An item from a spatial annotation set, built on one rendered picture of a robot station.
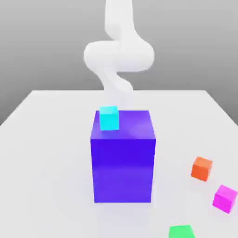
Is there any small orange cube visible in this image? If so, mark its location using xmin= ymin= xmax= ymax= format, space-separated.
xmin=191 ymin=156 xmax=213 ymax=182

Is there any small green cube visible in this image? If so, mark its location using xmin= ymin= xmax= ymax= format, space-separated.
xmin=168 ymin=225 xmax=196 ymax=238

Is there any large purple box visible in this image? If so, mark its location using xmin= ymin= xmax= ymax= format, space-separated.
xmin=90 ymin=110 xmax=156 ymax=204

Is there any small cyan cube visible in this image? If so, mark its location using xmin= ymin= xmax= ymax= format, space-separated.
xmin=99 ymin=106 xmax=120 ymax=131

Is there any small magenta cube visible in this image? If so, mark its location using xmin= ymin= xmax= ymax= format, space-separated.
xmin=212 ymin=184 xmax=238 ymax=214

